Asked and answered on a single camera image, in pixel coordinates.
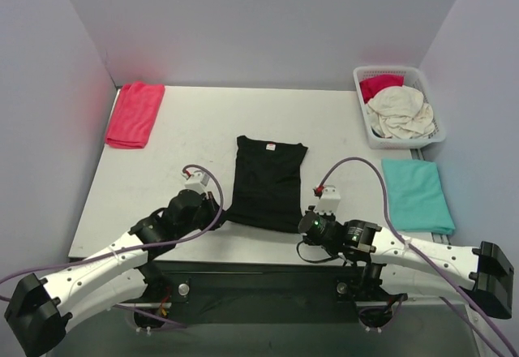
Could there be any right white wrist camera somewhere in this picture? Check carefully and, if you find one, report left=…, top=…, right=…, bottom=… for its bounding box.
left=313, top=185, right=341, bottom=216

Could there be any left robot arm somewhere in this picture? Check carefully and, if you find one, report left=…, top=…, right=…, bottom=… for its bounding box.
left=4, top=189, right=223, bottom=356

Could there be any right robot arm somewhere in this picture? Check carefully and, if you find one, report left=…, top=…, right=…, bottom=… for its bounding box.
left=298, top=211, right=514, bottom=320

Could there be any folded pink t shirt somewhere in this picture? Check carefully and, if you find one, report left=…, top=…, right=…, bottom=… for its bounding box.
left=105, top=81, right=165, bottom=149

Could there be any cream t shirt in basket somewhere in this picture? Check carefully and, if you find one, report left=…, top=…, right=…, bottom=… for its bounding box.
left=365, top=86, right=435, bottom=140

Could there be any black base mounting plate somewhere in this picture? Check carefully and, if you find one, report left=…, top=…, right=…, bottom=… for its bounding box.
left=131, top=261, right=408, bottom=325

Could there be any black t shirt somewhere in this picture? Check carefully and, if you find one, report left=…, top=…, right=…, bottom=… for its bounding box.
left=225, top=135, right=308, bottom=234

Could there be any aluminium rail frame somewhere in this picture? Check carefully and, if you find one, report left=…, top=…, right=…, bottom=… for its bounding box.
left=30, top=226, right=494, bottom=357

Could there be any red t shirt in basket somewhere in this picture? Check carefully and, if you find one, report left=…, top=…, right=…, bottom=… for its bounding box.
left=359, top=74, right=405, bottom=104

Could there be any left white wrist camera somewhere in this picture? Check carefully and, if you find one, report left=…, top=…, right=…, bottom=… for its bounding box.
left=182, top=170, right=210, bottom=195

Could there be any folded teal t shirt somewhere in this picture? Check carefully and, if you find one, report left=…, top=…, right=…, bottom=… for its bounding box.
left=382, top=159, right=455, bottom=235

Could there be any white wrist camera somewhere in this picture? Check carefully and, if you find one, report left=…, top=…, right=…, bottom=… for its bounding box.
left=182, top=170, right=210, bottom=195
left=313, top=185, right=341, bottom=216

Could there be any white laundry basket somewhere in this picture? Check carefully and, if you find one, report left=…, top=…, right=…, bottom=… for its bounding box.
left=354, top=66, right=446, bottom=149

